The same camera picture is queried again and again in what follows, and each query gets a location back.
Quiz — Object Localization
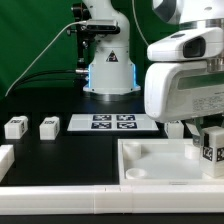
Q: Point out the white marker base plate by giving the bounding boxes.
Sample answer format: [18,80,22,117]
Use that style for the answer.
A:
[68,114,158,132]

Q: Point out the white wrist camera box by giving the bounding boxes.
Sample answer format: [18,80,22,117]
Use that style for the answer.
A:
[147,27,224,62]

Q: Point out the left white side block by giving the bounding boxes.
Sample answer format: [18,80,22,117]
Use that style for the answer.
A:
[0,145,15,182]

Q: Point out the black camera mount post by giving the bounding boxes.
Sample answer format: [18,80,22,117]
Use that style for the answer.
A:
[67,3,94,79]

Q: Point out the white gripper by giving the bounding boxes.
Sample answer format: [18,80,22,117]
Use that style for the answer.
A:
[144,61,224,147]

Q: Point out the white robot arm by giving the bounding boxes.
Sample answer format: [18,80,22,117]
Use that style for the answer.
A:
[82,0,224,123]

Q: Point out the white square tabletop tray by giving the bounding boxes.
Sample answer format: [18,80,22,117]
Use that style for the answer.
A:
[118,139,224,185]

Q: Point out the white cable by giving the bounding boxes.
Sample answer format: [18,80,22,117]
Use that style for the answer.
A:
[4,20,88,98]

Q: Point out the grey camera on mount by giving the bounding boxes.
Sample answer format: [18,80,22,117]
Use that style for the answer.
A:
[81,19,120,34]

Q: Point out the white front wall bar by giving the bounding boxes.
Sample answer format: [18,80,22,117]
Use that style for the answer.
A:
[0,185,224,215]

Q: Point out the black cable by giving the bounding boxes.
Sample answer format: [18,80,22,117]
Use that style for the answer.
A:
[4,69,84,98]

